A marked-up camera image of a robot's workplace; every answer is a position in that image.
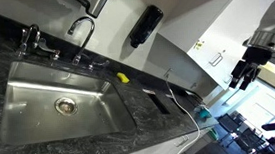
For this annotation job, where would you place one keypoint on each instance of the black office chair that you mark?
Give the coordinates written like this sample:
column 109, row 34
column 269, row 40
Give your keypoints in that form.
column 228, row 123

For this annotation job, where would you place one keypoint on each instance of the yellow butterfly sticker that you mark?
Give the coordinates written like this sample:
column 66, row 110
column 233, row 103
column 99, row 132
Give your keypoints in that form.
column 200, row 44

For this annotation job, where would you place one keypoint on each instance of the stainless paper towel dispenser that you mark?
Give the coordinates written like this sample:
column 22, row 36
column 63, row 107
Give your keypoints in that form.
column 99, row 0

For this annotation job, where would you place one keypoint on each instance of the black wall soap dispenser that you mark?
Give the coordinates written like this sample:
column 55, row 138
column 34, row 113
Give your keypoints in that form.
column 146, row 24

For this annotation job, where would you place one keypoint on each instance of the tall white cabinet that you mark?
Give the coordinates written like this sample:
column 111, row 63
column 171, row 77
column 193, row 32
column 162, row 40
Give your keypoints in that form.
column 227, row 29

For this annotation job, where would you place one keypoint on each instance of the yellow sponge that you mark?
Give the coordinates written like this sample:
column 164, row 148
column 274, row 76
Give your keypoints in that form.
column 123, row 77

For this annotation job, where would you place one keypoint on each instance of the chrome gooseneck faucet spout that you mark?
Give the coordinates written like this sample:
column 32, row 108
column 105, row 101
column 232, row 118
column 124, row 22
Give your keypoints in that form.
column 75, row 60

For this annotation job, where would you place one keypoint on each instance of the stainless steel sink basin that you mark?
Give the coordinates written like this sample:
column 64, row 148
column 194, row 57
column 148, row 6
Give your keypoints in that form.
column 90, row 116

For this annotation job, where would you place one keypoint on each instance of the teal plastic object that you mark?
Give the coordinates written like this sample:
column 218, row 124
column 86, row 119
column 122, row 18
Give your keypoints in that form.
column 203, row 113

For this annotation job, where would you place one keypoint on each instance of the white upper wall cabinet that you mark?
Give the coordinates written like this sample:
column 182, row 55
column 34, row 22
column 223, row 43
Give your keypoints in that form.
column 205, row 7

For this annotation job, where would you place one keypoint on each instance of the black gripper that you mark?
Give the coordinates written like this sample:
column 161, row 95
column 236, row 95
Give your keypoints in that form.
column 257, row 55

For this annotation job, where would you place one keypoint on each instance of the round metal sink drain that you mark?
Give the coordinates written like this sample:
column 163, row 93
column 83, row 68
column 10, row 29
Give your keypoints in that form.
column 65, row 106

